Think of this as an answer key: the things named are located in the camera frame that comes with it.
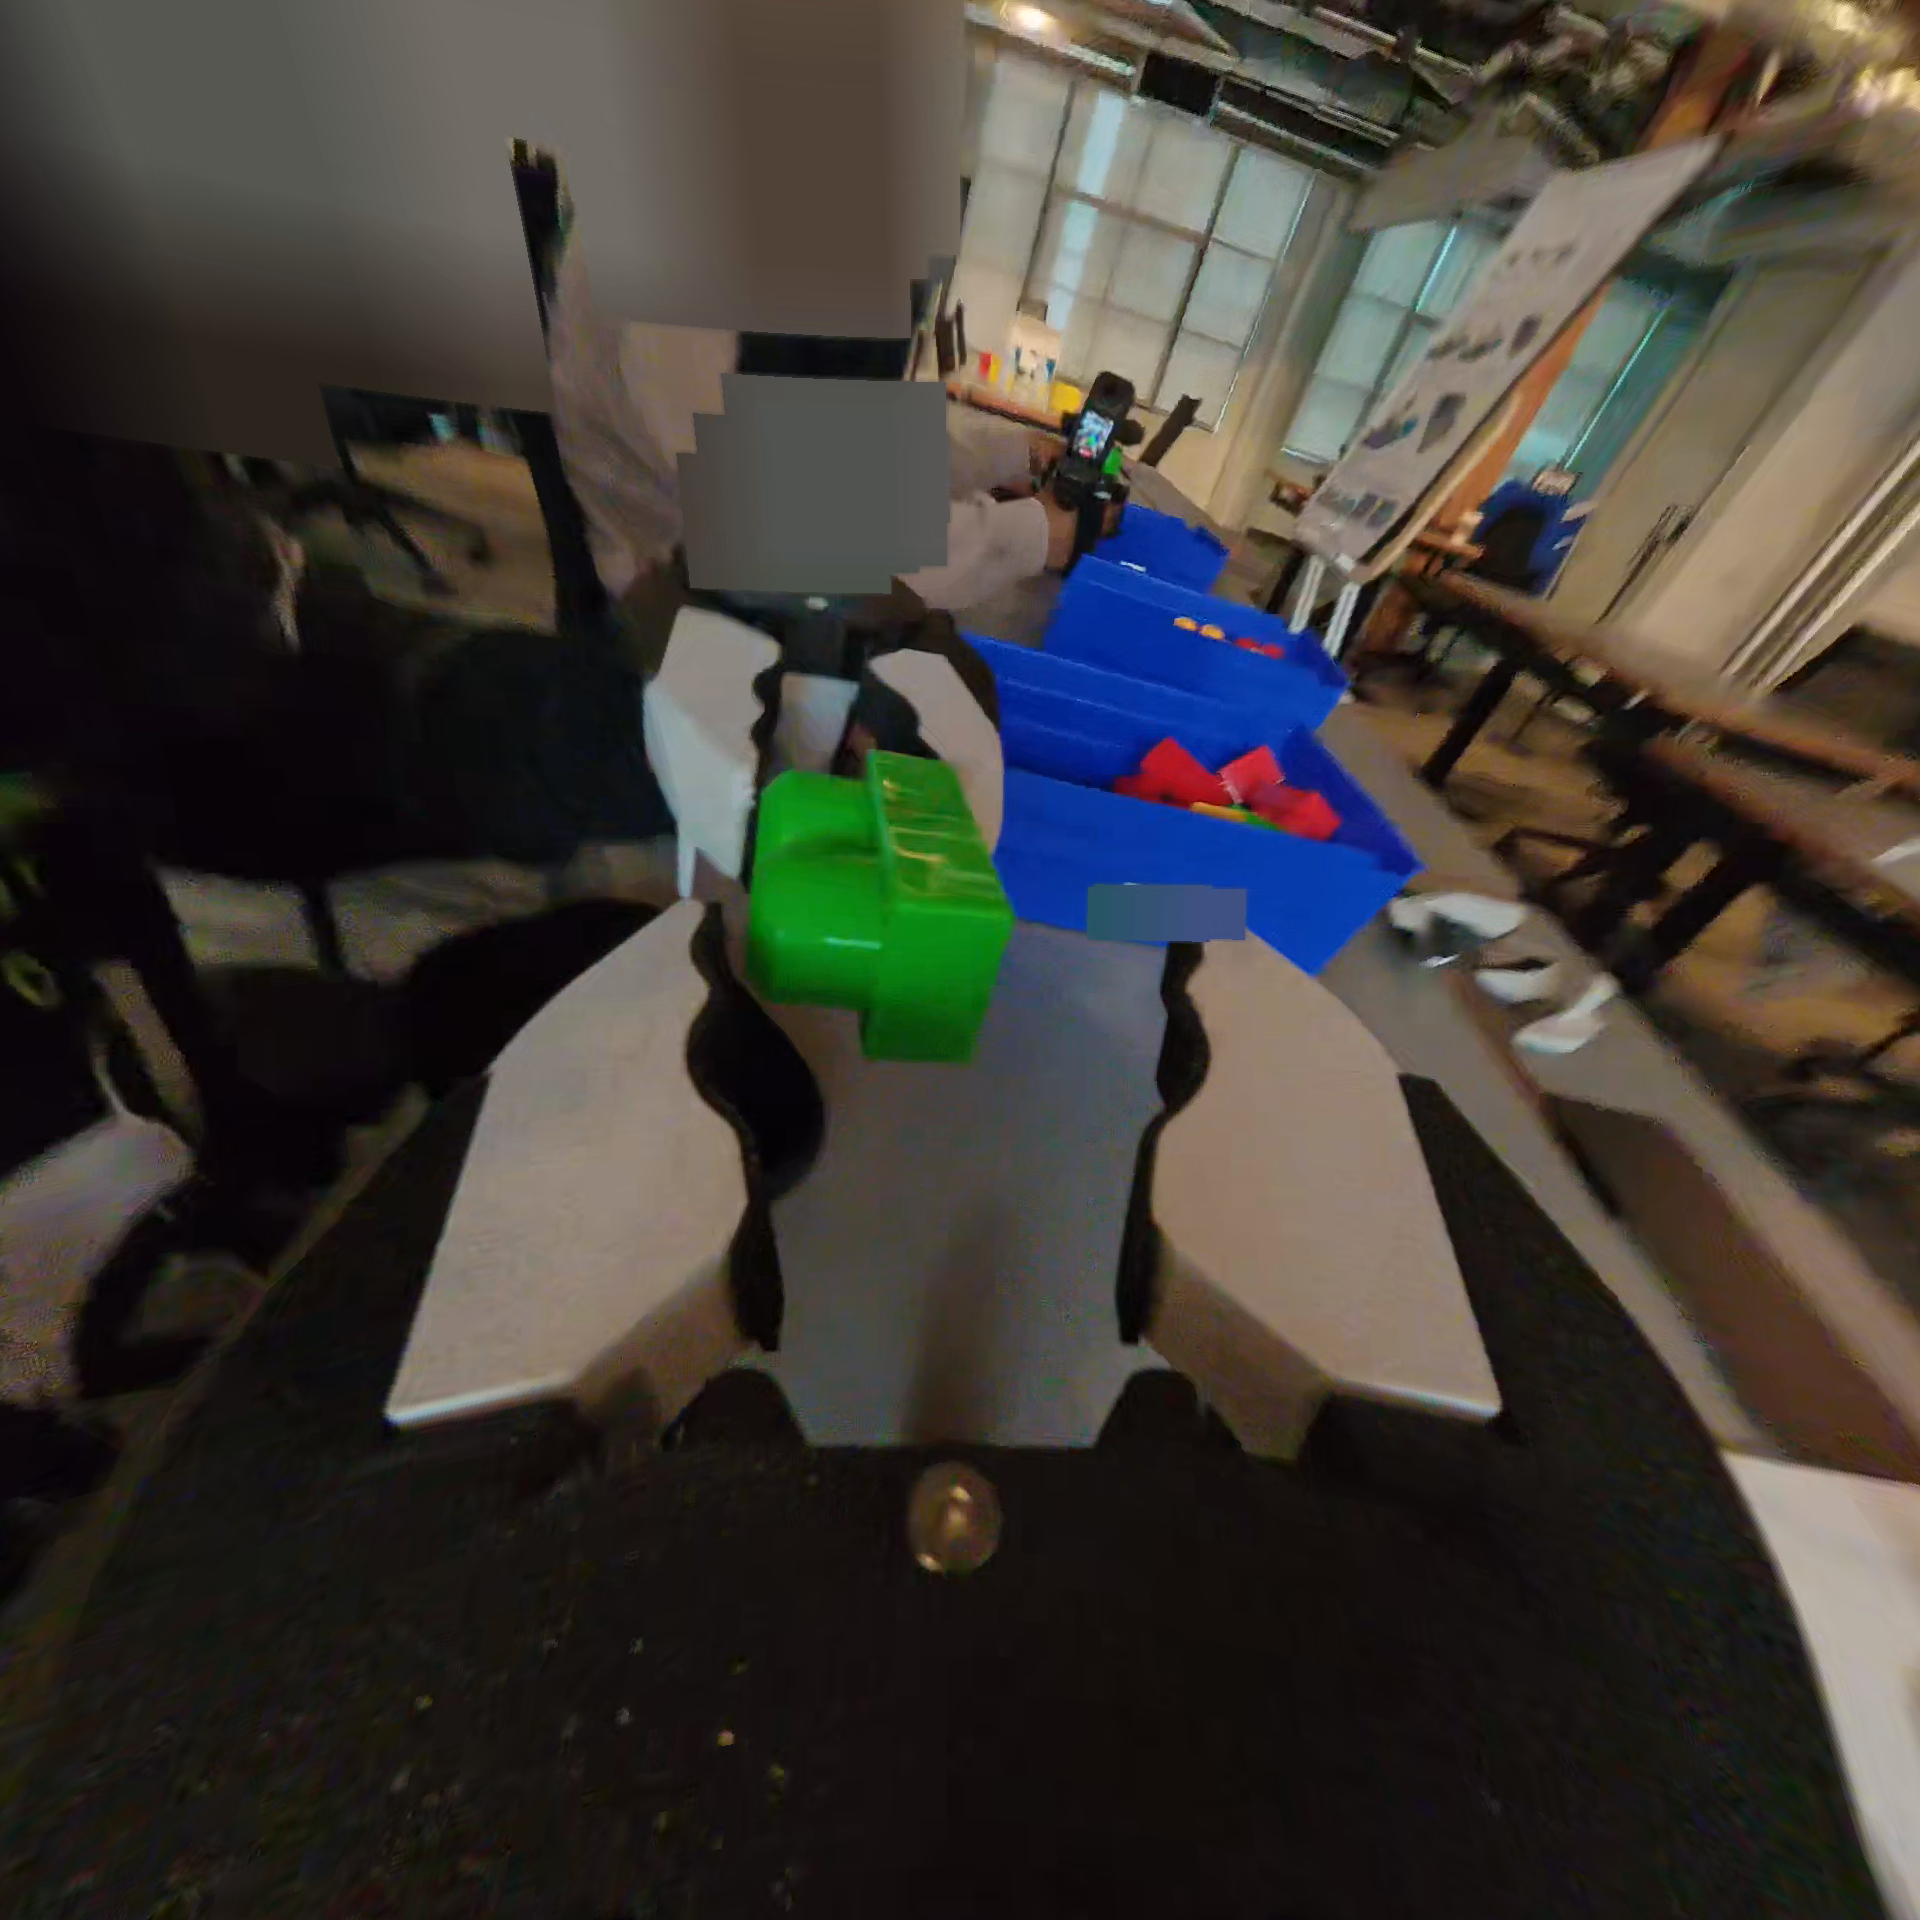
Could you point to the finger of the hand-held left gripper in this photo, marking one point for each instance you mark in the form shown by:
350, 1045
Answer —
699, 734
955, 720

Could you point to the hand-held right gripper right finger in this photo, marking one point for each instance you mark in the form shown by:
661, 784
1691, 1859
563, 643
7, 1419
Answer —
1319, 1201

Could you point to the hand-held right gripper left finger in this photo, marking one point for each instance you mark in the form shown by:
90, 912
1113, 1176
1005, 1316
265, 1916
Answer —
586, 1184

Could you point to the blue plastic bin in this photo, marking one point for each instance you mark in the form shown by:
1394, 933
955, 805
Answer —
1155, 546
1051, 838
1185, 661

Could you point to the green mega block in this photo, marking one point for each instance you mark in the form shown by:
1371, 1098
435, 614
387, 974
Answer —
886, 915

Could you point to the pile of mega blocks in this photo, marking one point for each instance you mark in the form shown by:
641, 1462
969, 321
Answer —
1231, 787

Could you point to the person's left forearm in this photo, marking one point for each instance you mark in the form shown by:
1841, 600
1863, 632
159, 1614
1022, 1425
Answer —
451, 750

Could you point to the white and black plastic part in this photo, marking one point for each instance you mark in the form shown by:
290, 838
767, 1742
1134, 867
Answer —
1518, 982
1449, 915

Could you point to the group of colourful cups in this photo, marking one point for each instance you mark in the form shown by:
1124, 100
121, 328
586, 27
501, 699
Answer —
1014, 368

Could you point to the window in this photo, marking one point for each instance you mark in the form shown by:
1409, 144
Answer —
1396, 345
1142, 253

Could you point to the blue cloth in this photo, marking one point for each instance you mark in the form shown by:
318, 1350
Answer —
1517, 524

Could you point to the wooden table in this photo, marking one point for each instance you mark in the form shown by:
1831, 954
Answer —
1725, 704

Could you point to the white poster board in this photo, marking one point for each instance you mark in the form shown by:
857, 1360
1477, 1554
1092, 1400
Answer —
1500, 345

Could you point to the white plastic tray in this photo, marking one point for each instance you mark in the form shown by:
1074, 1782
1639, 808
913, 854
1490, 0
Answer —
1845, 1650

